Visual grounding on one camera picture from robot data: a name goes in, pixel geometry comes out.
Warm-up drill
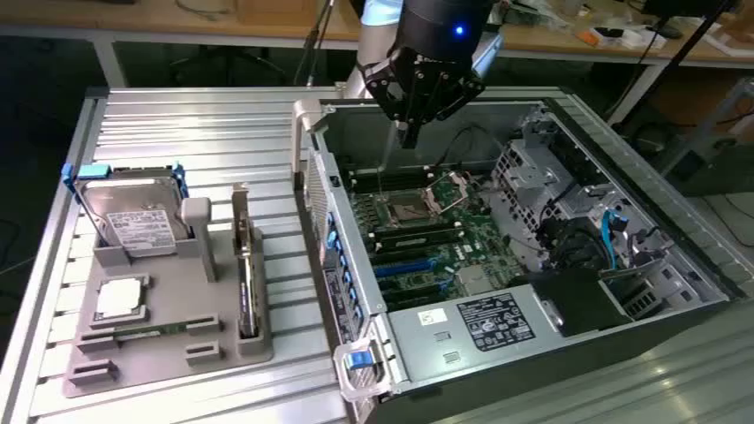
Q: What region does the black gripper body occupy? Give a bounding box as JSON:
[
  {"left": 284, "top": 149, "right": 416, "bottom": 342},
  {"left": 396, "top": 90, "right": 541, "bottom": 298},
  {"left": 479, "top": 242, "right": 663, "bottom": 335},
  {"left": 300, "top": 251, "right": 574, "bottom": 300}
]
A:
[{"left": 398, "top": 0, "right": 494, "bottom": 75}]

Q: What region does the black graphics card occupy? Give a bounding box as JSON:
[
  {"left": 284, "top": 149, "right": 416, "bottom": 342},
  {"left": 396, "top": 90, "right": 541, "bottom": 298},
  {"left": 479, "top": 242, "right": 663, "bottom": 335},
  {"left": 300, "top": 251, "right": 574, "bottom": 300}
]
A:
[{"left": 231, "top": 182, "right": 266, "bottom": 342}]

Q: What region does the metal socket cover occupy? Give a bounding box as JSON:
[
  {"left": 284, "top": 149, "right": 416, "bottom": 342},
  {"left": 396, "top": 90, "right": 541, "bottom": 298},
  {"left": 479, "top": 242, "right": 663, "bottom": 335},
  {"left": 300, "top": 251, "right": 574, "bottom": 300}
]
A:
[{"left": 422, "top": 170, "right": 477, "bottom": 208}]

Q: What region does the black RAM slot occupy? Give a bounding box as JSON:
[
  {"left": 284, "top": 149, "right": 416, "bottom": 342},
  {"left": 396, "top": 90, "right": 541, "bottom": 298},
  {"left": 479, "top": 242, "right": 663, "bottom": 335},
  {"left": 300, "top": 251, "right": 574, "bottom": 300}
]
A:
[{"left": 350, "top": 176, "right": 437, "bottom": 192}]

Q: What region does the perforated metal drive cage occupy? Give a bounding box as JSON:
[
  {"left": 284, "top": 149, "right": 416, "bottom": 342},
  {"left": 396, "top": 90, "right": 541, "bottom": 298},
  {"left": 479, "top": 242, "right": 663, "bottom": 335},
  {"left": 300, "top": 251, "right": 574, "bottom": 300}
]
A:
[{"left": 491, "top": 139, "right": 590, "bottom": 233}]

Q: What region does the CPU socket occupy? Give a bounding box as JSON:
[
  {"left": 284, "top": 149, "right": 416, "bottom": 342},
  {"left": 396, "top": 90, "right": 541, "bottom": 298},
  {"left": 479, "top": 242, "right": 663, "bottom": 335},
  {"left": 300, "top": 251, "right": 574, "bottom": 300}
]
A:
[{"left": 386, "top": 189, "right": 442, "bottom": 225}]

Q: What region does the black stand base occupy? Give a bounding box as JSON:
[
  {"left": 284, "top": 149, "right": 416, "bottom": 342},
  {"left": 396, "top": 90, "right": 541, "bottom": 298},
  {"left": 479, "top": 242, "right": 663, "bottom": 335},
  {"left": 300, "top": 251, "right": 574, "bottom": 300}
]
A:
[{"left": 170, "top": 43, "right": 290, "bottom": 87}]

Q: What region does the green motherboard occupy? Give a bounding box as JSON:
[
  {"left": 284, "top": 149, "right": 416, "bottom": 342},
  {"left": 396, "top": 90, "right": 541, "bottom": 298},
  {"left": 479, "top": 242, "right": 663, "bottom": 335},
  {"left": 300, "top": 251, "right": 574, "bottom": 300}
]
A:
[{"left": 347, "top": 163, "right": 531, "bottom": 313}]

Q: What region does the white and black desk object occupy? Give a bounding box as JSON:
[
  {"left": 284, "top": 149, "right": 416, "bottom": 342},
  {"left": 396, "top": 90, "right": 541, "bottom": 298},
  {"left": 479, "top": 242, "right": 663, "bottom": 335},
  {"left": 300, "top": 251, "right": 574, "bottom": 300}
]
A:
[{"left": 591, "top": 25, "right": 667, "bottom": 49}]

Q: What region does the black stand pole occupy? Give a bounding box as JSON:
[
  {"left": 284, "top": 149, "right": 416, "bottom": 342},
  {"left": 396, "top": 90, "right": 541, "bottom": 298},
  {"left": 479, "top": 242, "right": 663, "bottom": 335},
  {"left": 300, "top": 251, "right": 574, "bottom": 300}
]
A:
[{"left": 605, "top": 0, "right": 742, "bottom": 125}]

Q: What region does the blue expansion slot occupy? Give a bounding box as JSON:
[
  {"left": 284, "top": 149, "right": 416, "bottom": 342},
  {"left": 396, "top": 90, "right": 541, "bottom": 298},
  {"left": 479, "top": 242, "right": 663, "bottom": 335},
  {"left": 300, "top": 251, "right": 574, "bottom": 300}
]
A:
[{"left": 374, "top": 259, "right": 437, "bottom": 278}]

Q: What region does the silver chipset heatsink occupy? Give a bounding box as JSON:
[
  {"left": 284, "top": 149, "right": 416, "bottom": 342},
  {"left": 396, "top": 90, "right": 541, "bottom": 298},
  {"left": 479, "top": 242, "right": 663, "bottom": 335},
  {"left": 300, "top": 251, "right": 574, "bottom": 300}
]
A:
[{"left": 457, "top": 266, "right": 495, "bottom": 298}]

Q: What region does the black expansion slot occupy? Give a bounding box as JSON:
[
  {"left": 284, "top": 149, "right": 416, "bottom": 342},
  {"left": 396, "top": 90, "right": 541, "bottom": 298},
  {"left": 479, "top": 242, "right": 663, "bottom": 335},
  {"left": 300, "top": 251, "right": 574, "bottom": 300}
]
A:
[
  {"left": 382, "top": 294, "right": 447, "bottom": 312},
  {"left": 376, "top": 282, "right": 442, "bottom": 298}
]

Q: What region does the dark equipment box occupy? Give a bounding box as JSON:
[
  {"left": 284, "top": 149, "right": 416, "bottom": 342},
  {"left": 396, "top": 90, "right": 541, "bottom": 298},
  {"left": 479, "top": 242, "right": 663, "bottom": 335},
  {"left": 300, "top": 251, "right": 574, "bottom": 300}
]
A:
[{"left": 670, "top": 139, "right": 754, "bottom": 198}]

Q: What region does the blue disk caddy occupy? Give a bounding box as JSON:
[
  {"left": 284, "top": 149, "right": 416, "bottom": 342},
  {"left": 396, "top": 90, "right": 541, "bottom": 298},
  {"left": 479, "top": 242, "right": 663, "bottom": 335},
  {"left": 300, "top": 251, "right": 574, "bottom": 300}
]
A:
[{"left": 62, "top": 162, "right": 191, "bottom": 248}]

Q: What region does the silver hard disk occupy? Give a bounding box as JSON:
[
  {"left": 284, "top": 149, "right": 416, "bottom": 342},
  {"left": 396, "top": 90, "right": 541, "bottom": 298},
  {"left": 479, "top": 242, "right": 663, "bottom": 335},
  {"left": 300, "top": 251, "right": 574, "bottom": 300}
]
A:
[{"left": 80, "top": 176, "right": 195, "bottom": 260}]

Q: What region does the grey disk bay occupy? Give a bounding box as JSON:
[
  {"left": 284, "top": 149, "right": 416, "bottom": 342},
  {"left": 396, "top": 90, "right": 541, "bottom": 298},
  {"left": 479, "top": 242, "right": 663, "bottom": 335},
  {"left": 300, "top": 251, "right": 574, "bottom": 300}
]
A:
[{"left": 598, "top": 258, "right": 690, "bottom": 322}]

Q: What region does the grey power supply unit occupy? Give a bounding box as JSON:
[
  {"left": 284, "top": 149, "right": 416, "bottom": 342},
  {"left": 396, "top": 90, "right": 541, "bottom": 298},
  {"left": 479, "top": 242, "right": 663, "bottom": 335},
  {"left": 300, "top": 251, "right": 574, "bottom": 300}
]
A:
[{"left": 386, "top": 284, "right": 570, "bottom": 384}]

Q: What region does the grey parts rack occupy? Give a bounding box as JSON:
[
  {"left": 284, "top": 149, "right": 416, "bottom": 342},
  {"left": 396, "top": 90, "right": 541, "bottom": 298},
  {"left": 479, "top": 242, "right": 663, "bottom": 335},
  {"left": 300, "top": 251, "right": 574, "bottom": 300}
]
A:
[{"left": 62, "top": 197, "right": 276, "bottom": 398}]

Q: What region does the black open PC case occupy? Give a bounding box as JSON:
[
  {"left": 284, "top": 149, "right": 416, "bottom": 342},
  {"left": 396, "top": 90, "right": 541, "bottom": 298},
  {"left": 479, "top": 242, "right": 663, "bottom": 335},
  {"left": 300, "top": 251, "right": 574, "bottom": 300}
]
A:
[{"left": 291, "top": 96, "right": 745, "bottom": 424}]

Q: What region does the silver CPU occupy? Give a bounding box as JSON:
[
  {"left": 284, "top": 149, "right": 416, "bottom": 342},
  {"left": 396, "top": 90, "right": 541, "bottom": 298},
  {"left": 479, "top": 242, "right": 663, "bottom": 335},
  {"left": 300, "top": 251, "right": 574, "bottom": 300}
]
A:
[{"left": 94, "top": 278, "right": 147, "bottom": 320}]

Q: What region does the green RAM stick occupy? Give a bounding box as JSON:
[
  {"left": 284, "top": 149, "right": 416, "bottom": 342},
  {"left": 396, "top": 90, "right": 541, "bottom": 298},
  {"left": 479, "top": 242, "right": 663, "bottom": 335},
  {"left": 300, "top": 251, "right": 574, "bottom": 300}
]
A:
[{"left": 115, "top": 323, "right": 188, "bottom": 342}]

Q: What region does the black internal wire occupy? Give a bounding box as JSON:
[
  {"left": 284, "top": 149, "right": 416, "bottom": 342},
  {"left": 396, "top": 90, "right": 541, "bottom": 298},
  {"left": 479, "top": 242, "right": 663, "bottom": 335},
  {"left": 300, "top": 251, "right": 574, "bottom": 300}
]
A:
[{"left": 442, "top": 126, "right": 503, "bottom": 168}]

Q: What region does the beige case handle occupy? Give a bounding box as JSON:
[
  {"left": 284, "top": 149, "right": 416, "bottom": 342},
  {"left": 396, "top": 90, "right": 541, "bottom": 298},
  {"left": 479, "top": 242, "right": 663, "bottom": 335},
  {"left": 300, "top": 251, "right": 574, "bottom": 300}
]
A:
[{"left": 292, "top": 99, "right": 331, "bottom": 176}]

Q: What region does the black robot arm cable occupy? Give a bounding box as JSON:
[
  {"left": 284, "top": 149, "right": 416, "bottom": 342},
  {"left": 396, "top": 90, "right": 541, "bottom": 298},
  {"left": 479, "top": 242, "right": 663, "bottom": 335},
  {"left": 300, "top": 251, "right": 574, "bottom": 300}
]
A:
[{"left": 294, "top": 0, "right": 338, "bottom": 87}]

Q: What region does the wooden desk white frame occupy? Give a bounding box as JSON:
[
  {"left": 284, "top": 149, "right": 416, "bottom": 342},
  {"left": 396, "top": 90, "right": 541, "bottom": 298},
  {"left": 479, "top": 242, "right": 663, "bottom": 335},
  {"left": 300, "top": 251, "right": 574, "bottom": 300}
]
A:
[
  {"left": 494, "top": 0, "right": 754, "bottom": 127},
  {"left": 0, "top": 0, "right": 362, "bottom": 89}
]

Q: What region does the blue wire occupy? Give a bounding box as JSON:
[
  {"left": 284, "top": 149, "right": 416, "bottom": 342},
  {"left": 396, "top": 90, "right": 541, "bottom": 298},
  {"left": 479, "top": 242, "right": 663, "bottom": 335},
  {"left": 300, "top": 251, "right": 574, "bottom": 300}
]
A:
[{"left": 599, "top": 209, "right": 626, "bottom": 271}]

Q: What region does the clear case handle blue latch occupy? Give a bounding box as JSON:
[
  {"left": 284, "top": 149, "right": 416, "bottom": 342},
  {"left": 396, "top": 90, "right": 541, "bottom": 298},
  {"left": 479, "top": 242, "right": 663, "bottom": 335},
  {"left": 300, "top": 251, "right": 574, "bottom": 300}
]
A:
[{"left": 332, "top": 339, "right": 394, "bottom": 401}]

